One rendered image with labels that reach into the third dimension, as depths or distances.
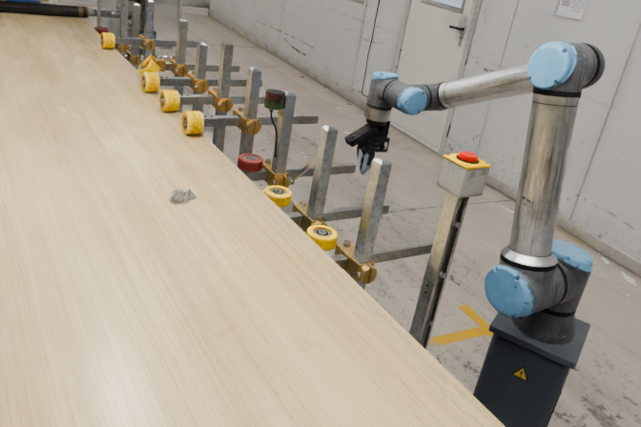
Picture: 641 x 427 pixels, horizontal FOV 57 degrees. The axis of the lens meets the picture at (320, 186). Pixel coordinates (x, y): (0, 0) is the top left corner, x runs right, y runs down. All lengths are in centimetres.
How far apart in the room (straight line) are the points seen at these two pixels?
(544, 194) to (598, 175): 259
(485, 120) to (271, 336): 391
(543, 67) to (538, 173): 27
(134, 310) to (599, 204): 347
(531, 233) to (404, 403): 75
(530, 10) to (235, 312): 380
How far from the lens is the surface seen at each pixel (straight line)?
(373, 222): 150
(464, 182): 121
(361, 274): 154
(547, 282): 171
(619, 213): 415
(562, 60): 157
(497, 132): 478
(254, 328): 115
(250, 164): 187
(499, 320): 194
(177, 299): 121
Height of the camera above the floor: 159
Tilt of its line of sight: 23 degrees down
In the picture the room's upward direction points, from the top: 10 degrees clockwise
